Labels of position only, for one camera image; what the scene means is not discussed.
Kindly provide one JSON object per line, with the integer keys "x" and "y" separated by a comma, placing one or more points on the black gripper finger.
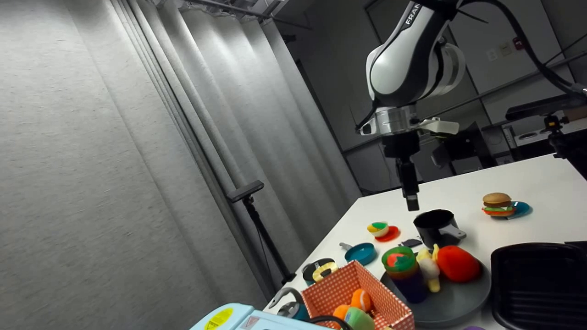
{"x": 405, "y": 194}
{"x": 416, "y": 194}

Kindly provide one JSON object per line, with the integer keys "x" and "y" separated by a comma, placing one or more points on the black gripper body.
{"x": 401, "y": 147}

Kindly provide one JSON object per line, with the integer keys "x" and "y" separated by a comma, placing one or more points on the grey cabinet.
{"x": 431, "y": 165}

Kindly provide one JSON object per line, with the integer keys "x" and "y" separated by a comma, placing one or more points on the red plate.
{"x": 392, "y": 235}

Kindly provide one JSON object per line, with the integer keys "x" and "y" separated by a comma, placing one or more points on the green yellow toy food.
{"x": 378, "y": 227}

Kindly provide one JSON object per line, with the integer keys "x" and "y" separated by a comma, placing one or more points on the multicoloured toy ball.
{"x": 398, "y": 260}

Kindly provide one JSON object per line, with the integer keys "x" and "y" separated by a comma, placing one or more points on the yellow white plush toy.
{"x": 429, "y": 268}

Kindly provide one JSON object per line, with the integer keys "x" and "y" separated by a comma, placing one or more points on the blue teal plate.
{"x": 359, "y": 253}

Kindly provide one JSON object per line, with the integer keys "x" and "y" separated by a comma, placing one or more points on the red orange plush ball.
{"x": 458, "y": 264}

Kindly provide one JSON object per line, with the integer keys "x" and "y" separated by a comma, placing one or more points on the toy burger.
{"x": 497, "y": 203}

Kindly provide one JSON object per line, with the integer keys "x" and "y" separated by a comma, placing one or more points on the dark purple cup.
{"x": 412, "y": 288}

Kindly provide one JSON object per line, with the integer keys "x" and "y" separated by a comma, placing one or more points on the small teal plate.
{"x": 522, "y": 209}

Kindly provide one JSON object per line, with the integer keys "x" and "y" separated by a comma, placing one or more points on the small yellow toy item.
{"x": 324, "y": 269}

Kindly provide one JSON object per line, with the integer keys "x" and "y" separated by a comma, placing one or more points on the grey round plate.
{"x": 464, "y": 299}

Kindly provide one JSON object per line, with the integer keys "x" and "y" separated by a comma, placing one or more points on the red checkered basket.
{"x": 390, "y": 312}

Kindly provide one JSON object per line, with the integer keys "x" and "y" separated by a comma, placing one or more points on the small orange toy fruit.
{"x": 339, "y": 312}

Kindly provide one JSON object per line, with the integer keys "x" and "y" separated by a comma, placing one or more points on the green toy fruit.
{"x": 359, "y": 321}

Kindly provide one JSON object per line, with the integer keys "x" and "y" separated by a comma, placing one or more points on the dark background desk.
{"x": 537, "y": 110}

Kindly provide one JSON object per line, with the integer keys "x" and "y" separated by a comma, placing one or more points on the black tripod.
{"x": 266, "y": 238}

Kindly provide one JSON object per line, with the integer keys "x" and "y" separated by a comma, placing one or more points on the black ridged baking tray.
{"x": 537, "y": 286}

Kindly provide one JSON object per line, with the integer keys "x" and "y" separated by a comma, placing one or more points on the light blue toy oven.
{"x": 244, "y": 321}

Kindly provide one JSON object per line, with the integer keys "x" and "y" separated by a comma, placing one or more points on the white curtain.
{"x": 91, "y": 152}

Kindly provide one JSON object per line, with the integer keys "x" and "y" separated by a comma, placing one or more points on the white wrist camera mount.
{"x": 440, "y": 126}

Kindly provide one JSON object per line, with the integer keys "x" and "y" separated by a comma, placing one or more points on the red wall sign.
{"x": 519, "y": 42}

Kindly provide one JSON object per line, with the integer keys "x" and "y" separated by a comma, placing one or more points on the black camera stand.
{"x": 570, "y": 152}

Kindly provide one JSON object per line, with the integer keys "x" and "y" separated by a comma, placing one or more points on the black camera on tripod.
{"x": 244, "y": 191}

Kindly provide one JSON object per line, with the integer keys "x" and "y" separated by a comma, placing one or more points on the ceiling curtain rail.
{"x": 244, "y": 7}

